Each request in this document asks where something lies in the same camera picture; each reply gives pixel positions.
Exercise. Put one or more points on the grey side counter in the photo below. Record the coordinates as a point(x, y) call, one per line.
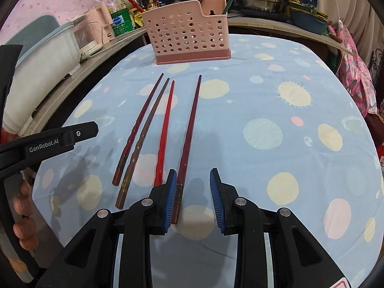
point(90, 69)

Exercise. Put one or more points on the green box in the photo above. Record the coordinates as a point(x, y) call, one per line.
point(121, 22)

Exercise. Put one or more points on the dark sauce bottle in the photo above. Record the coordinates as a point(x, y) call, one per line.
point(139, 3)

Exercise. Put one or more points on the yellow packet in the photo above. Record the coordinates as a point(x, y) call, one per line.
point(138, 19)

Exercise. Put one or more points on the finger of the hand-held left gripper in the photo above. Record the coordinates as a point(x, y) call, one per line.
point(87, 130)

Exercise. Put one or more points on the bright red chopstick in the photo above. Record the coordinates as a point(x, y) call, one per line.
point(164, 138)

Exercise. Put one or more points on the black induction cooker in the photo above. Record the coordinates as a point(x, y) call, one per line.
point(261, 14)

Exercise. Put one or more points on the brown sauce bottle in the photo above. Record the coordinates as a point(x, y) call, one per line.
point(151, 3)

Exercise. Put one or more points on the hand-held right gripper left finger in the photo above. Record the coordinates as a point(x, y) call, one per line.
point(169, 198)

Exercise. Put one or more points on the pink appliance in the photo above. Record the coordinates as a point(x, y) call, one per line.
point(97, 21)

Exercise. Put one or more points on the small pot with lid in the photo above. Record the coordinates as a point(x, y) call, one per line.
point(176, 0)

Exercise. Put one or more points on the wooden shelf board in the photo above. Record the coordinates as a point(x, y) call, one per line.
point(270, 27)

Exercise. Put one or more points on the blue basin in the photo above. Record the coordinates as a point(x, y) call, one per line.
point(306, 24)

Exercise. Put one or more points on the white tub with blue lid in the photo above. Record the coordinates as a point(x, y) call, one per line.
point(39, 66)

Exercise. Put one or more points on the brown wavy chopstick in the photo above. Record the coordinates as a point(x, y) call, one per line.
point(123, 196)

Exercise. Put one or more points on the person's left hand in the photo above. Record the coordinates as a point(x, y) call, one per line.
point(24, 213)

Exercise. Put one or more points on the dark red straight chopstick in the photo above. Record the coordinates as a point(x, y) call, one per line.
point(188, 144)

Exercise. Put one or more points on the pink floral garment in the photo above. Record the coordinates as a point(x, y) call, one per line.
point(357, 72)

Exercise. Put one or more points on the pink perforated utensil holder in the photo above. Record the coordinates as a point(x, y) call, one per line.
point(180, 36)

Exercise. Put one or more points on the beige curtain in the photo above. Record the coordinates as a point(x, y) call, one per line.
point(351, 0)

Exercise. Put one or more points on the white small oven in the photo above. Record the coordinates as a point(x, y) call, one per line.
point(87, 40)

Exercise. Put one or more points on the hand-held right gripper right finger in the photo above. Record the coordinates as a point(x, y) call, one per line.
point(216, 201)

